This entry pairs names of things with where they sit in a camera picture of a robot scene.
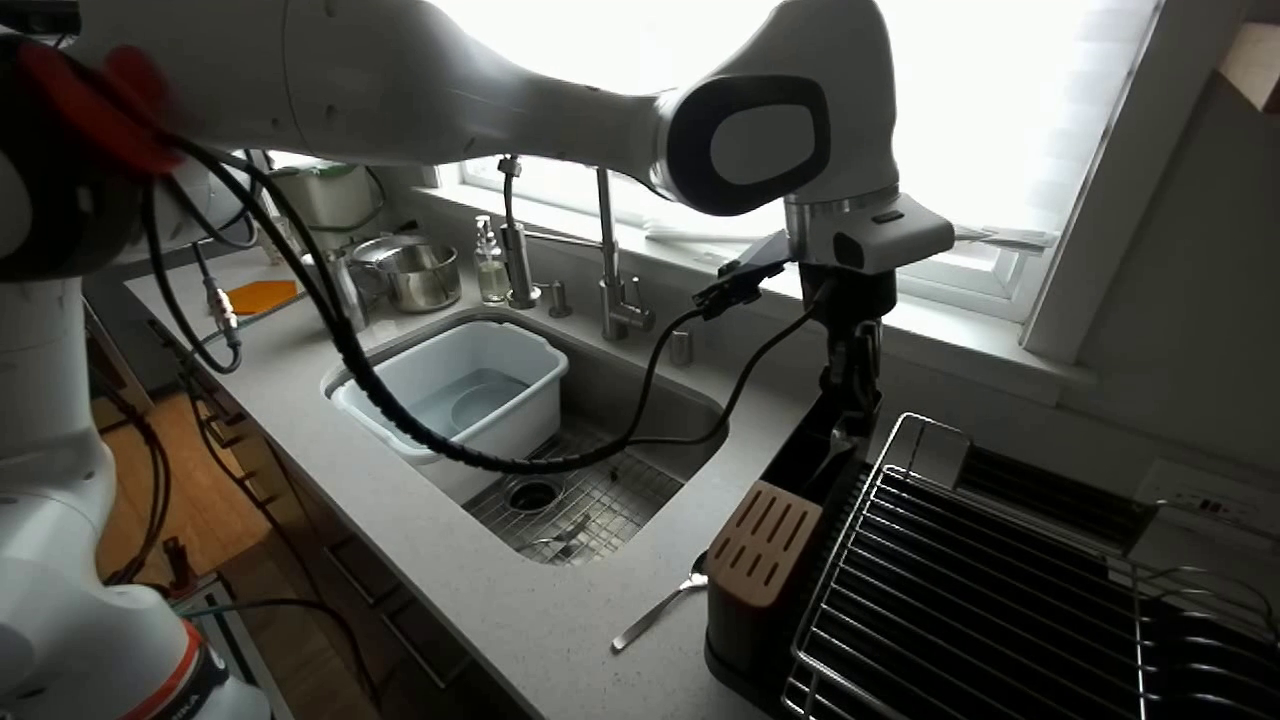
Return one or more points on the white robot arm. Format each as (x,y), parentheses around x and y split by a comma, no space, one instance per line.
(797,114)

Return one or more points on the stainless steel pot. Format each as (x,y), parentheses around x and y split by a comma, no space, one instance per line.
(405,273)

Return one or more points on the metal sink grid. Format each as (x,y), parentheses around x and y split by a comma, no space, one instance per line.
(585,513)

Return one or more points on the chrome spring kitchen faucet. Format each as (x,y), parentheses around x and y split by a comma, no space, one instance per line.
(619,289)

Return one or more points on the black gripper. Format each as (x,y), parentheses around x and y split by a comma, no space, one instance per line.
(849,308)

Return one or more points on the silver spoon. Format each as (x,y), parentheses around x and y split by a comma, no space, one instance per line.
(620,640)

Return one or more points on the white plastic wash basin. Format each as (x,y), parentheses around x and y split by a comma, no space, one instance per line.
(484,387)

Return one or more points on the clear soap bottle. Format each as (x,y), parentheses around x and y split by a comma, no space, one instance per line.
(490,263)

